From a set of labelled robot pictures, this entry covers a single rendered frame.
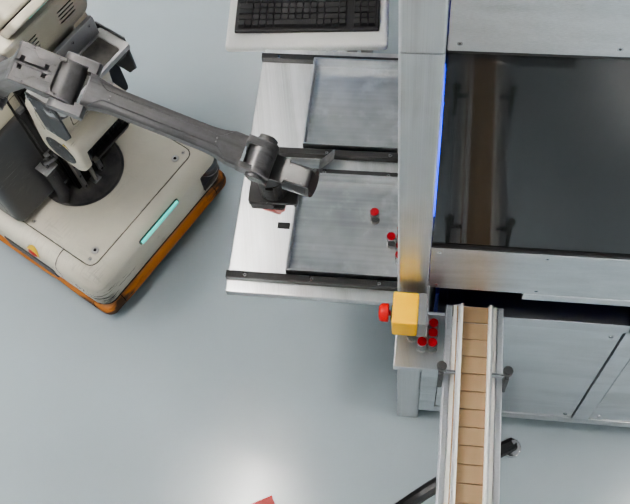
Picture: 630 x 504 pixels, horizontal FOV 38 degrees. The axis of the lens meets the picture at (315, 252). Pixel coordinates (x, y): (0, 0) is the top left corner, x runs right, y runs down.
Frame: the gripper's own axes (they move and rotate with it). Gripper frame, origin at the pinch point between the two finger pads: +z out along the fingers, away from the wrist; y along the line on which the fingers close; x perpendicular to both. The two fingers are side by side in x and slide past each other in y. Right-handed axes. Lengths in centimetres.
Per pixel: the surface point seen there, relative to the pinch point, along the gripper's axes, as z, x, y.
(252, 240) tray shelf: 19.9, 1.7, -9.2
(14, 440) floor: 107, -33, -95
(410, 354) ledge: 19.9, -23.7, 29.8
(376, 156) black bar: 18.3, 25.5, 18.4
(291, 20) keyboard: 26, 72, -9
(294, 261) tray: 19.7, -3.1, 1.5
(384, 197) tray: 20.0, 15.2, 21.1
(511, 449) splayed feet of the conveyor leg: 101, -23, 60
